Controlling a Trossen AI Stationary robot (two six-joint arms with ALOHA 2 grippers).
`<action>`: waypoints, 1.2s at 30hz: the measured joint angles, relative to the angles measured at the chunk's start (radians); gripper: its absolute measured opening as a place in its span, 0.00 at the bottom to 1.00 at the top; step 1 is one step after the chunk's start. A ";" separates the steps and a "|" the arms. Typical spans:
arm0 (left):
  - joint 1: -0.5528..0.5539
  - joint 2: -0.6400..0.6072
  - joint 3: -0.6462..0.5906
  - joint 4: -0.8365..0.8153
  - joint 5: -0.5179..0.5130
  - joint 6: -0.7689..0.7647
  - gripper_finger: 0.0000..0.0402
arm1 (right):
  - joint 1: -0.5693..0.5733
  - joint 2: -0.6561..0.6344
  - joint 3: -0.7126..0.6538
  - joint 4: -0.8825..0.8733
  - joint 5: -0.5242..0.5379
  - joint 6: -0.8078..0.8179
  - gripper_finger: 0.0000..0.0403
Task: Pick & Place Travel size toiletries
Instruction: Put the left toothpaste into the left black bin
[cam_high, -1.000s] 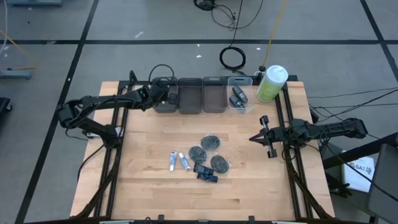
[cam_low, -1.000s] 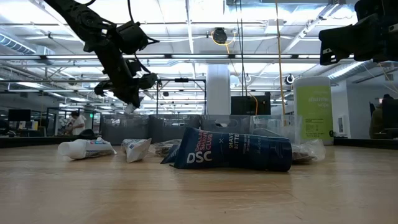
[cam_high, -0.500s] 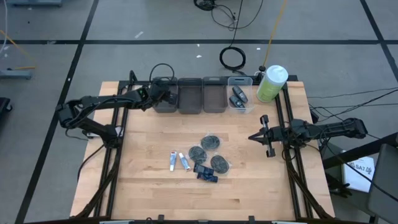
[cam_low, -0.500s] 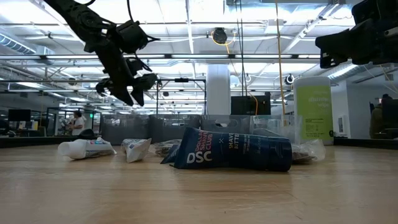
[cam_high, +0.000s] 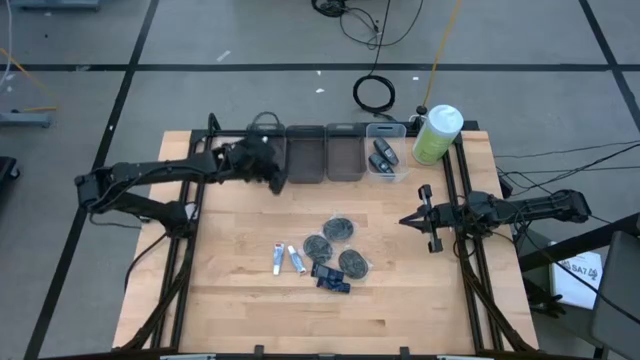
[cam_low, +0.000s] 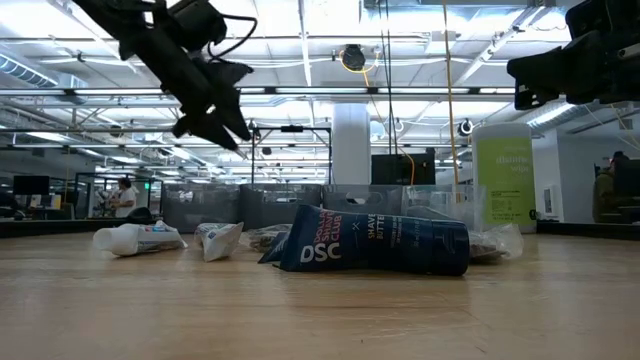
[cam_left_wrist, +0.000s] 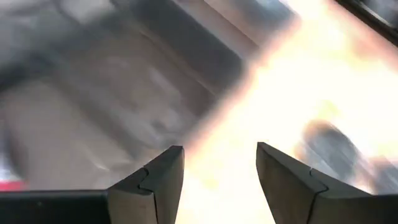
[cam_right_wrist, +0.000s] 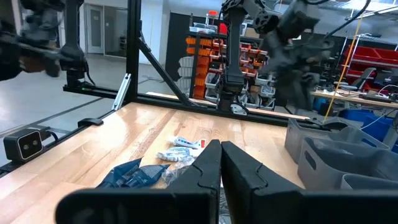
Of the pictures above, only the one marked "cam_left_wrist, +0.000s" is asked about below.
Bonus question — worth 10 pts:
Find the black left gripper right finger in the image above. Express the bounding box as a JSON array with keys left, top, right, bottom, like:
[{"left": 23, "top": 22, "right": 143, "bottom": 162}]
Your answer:
[{"left": 256, "top": 141, "right": 398, "bottom": 224}]

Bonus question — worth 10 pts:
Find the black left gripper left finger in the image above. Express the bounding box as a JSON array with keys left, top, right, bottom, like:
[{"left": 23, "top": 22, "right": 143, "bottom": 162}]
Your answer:
[{"left": 107, "top": 145, "right": 185, "bottom": 224}]

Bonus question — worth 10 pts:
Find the navy DSC shave butter tube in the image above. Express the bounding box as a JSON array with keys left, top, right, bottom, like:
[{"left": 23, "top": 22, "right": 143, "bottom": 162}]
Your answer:
[{"left": 295, "top": 119, "right": 377, "bottom": 190}]

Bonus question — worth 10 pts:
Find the black table frame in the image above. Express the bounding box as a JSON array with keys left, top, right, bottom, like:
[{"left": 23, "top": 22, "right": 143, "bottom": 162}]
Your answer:
[{"left": 335, "top": 0, "right": 398, "bottom": 47}]

